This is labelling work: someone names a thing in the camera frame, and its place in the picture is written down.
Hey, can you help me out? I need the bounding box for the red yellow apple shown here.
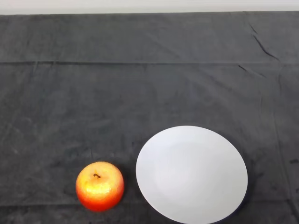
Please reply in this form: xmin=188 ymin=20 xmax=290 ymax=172
xmin=75 ymin=161 xmax=125 ymax=212

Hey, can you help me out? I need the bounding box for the black table cloth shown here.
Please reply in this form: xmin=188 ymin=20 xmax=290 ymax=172
xmin=0 ymin=10 xmax=299 ymax=224

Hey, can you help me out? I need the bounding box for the white round plate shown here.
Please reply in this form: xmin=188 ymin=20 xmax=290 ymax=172
xmin=135 ymin=125 xmax=249 ymax=224

